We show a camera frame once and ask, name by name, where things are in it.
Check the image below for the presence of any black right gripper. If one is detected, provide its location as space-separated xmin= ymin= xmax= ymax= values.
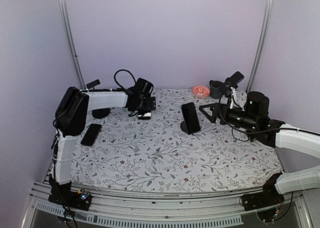
xmin=199 ymin=102 xmax=259 ymax=132

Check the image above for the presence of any black round-base phone stand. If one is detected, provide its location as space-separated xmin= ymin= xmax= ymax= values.
xmin=85 ymin=79 xmax=112 ymax=119

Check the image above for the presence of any black phone with pink edge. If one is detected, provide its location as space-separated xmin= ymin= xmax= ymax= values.
xmin=80 ymin=123 xmax=102 ymax=147

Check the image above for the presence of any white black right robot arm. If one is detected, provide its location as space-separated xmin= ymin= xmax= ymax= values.
xmin=199 ymin=86 xmax=320 ymax=211

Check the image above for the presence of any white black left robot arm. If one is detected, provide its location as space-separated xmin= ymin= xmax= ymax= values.
xmin=48 ymin=78 xmax=156 ymax=211

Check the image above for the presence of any black phone on tall stand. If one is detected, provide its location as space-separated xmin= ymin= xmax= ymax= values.
xmin=222 ymin=71 xmax=245 ymax=89

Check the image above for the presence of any dark grey cup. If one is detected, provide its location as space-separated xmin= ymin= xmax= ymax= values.
xmin=209 ymin=80 xmax=223 ymax=99

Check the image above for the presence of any red white patterned bowl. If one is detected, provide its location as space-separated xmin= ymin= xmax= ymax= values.
xmin=191 ymin=85 xmax=210 ymax=98

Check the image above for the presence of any floral patterned table mat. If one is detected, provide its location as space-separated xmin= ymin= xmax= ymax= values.
xmin=70 ymin=89 xmax=283 ymax=194

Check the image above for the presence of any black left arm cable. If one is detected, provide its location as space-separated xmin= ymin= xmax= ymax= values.
xmin=113 ymin=69 xmax=138 ymax=91

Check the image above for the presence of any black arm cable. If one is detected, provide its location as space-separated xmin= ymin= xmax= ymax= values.
xmin=113 ymin=69 xmax=138 ymax=91
xmin=217 ymin=86 xmax=301 ymax=142

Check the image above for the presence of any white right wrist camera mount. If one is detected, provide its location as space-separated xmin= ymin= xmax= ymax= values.
xmin=229 ymin=87 xmax=238 ymax=109

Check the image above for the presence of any right aluminium frame post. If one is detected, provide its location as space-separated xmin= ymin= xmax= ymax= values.
xmin=245 ymin=0 xmax=274 ymax=93

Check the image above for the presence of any aluminium frame post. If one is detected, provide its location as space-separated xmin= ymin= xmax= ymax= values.
xmin=245 ymin=0 xmax=274 ymax=93
xmin=58 ymin=0 xmax=86 ymax=89

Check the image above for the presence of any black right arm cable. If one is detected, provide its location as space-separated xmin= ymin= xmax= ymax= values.
xmin=217 ymin=86 xmax=301 ymax=142

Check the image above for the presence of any aluminium front rail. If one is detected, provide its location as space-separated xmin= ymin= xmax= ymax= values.
xmin=21 ymin=182 xmax=316 ymax=228

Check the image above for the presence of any left aluminium frame post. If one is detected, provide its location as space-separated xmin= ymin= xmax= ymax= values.
xmin=58 ymin=0 xmax=86 ymax=89

